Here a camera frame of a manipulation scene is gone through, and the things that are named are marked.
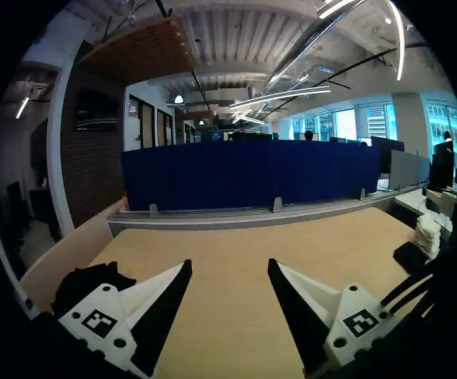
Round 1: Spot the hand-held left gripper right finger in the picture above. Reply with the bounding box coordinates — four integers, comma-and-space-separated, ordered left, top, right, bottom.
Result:
267, 258, 401, 376

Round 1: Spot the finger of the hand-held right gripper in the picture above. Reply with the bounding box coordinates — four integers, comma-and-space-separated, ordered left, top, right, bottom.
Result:
423, 188, 457, 217

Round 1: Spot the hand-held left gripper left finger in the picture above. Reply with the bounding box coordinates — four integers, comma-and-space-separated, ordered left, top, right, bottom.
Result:
56, 258, 193, 378

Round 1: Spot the black towel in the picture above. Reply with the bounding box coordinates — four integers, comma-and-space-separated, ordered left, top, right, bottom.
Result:
393, 241, 431, 274

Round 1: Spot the stack of white towels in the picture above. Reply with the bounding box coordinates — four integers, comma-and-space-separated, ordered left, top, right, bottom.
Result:
414, 214, 443, 255

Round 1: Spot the heap of black towels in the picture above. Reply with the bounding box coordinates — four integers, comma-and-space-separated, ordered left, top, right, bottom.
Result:
50, 260, 138, 316

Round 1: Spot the grey desk screen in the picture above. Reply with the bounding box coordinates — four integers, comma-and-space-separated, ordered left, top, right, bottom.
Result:
388, 149, 431, 191

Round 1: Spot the black monitor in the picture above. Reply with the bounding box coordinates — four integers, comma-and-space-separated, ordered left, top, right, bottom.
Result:
370, 135, 406, 176

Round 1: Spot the blue desk screen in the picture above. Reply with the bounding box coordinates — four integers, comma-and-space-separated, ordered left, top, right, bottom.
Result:
106, 140, 409, 234

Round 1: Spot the black cable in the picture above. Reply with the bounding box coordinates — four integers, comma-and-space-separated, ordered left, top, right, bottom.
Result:
379, 272, 434, 308
386, 289, 437, 318

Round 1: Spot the wall-mounted black screen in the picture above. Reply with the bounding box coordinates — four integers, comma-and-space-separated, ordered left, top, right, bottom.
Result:
76, 88, 120, 133

